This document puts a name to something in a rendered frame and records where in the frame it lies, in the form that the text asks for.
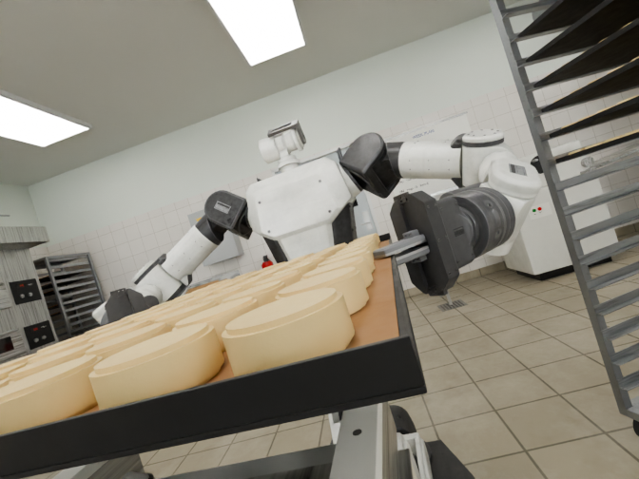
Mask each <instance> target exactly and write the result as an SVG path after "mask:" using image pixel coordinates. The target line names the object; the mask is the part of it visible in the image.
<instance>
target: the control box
mask: <svg viewBox="0 0 639 479"><path fill-rule="evenodd" d="M335 449H336V444H333V445H327V446H322V447H317V448H312V449H308V450H299V451H294V452H288V453H284V454H279V455H274V456H269V457H264V458H260V459H254V460H249V461H244V462H240V463H235V464H230V465H225V466H220V467H215V468H210V469H201V470H196V471H191V472H187V473H182V474H176V475H171V476H166V477H162V478H157V479H245V478H250V477H256V476H261V475H265V474H271V473H276V472H282V471H287V470H292V469H301V468H307V467H312V466H317V465H322V464H328V463H333V459H334V454H335Z"/></svg>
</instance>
